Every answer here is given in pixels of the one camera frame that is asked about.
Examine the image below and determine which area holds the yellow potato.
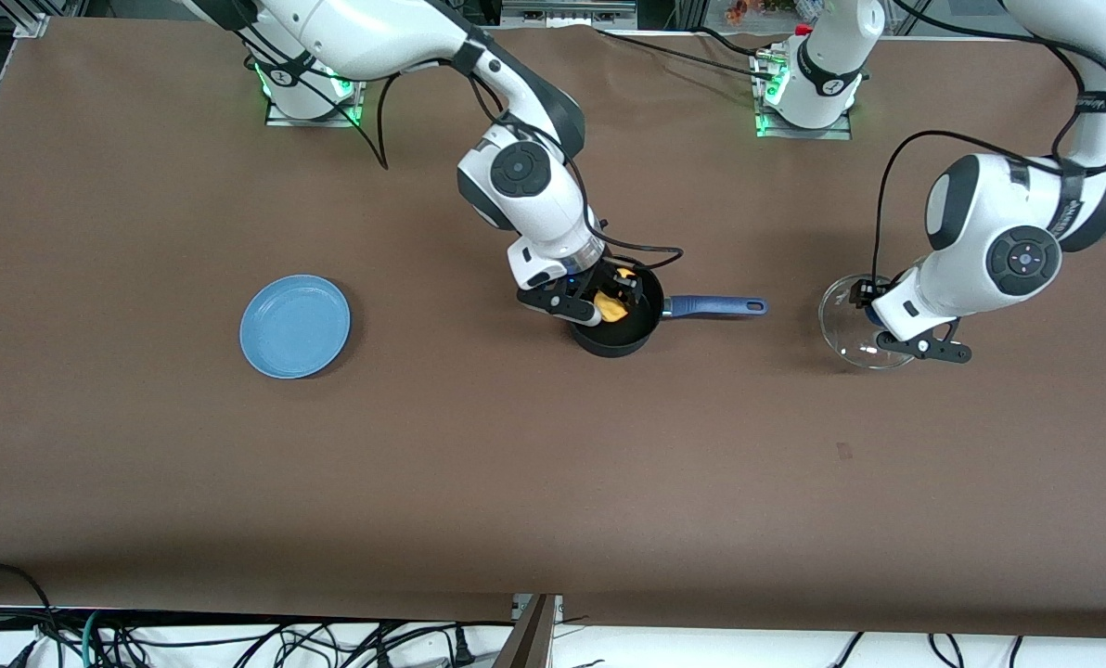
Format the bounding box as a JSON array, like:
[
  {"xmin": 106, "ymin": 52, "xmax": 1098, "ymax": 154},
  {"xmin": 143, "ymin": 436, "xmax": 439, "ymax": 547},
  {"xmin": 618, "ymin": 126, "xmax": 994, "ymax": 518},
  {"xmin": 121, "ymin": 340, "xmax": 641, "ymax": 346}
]
[{"xmin": 595, "ymin": 268, "xmax": 634, "ymax": 324}]

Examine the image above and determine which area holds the glass lid with blue knob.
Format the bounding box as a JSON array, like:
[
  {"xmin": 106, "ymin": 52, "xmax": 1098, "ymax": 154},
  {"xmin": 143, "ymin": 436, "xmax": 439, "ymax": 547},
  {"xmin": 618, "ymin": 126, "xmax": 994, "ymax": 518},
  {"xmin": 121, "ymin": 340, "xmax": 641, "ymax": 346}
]
[{"xmin": 819, "ymin": 274, "xmax": 920, "ymax": 370}]

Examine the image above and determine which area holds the brown table cover sheet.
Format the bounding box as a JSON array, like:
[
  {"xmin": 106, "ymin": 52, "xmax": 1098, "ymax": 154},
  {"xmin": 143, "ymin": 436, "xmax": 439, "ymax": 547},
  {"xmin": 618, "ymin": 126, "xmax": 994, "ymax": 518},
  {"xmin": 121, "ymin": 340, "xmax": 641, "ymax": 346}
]
[{"xmin": 0, "ymin": 17, "xmax": 1106, "ymax": 641}]

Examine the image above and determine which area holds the blue round plate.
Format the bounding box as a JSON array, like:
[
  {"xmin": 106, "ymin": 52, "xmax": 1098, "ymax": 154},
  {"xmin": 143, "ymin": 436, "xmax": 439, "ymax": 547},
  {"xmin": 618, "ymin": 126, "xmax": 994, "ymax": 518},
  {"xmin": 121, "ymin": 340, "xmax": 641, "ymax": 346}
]
[{"xmin": 239, "ymin": 274, "xmax": 353, "ymax": 380}]

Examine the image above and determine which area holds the aluminium profile beam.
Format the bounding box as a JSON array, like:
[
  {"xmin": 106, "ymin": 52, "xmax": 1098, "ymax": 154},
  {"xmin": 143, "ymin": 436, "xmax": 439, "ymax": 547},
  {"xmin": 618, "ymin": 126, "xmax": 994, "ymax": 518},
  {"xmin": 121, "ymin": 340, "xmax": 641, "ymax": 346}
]
[{"xmin": 493, "ymin": 594, "xmax": 563, "ymax": 668}]

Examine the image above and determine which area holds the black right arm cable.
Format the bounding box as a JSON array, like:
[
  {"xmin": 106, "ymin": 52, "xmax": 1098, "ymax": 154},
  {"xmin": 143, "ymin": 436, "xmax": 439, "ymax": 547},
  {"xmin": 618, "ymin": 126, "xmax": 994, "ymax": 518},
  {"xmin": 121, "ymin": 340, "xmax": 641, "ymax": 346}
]
[{"xmin": 238, "ymin": 23, "xmax": 686, "ymax": 272}]

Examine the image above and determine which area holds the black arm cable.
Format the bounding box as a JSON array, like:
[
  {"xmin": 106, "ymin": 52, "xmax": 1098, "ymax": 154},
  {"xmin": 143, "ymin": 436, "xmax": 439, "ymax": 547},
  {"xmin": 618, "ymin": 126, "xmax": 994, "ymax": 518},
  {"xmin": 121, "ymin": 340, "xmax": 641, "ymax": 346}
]
[
  {"xmin": 864, "ymin": 0, "xmax": 1106, "ymax": 307},
  {"xmin": 238, "ymin": 23, "xmax": 686, "ymax": 272}
]

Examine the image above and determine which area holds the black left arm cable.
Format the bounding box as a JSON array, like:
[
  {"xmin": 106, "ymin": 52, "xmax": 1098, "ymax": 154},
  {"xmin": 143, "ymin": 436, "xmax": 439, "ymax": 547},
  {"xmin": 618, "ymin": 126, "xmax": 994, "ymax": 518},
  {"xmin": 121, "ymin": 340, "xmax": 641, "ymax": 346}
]
[{"xmin": 864, "ymin": 0, "xmax": 1106, "ymax": 307}]

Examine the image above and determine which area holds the dark pot with blue handle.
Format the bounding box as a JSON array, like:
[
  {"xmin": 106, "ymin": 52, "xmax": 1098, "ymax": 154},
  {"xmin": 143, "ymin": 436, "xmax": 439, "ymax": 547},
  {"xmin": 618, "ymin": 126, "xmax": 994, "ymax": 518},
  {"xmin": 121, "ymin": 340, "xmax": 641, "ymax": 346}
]
[{"xmin": 567, "ymin": 258, "xmax": 769, "ymax": 358}]

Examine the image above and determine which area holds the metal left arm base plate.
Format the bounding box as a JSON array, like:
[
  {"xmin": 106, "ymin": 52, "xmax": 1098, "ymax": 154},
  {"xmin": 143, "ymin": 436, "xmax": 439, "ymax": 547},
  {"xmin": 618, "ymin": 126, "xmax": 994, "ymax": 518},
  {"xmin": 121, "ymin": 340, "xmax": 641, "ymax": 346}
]
[{"xmin": 755, "ymin": 46, "xmax": 853, "ymax": 140}]

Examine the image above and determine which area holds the black cable across table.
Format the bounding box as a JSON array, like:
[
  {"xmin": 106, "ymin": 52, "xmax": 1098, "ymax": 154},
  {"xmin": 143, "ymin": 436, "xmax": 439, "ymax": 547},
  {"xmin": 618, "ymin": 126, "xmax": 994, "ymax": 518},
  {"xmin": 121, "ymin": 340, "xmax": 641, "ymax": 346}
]
[{"xmin": 595, "ymin": 28, "xmax": 777, "ymax": 80}]

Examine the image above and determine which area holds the metal rail bracket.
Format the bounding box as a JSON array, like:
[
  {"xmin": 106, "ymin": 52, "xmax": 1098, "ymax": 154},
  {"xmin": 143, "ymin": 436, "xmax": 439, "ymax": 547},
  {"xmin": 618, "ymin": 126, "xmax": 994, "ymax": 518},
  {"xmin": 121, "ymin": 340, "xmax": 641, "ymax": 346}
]
[{"xmin": 502, "ymin": 0, "xmax": 637, "ymax": 29}]

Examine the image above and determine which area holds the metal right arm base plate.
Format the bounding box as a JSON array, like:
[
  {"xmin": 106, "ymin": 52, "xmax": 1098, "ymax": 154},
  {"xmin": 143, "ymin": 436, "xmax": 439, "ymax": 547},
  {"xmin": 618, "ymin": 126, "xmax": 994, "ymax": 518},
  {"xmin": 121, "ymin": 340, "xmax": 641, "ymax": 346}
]
[{"xmin": 265, "ymin": 56, "xmax": 368, "ymax": 128}]

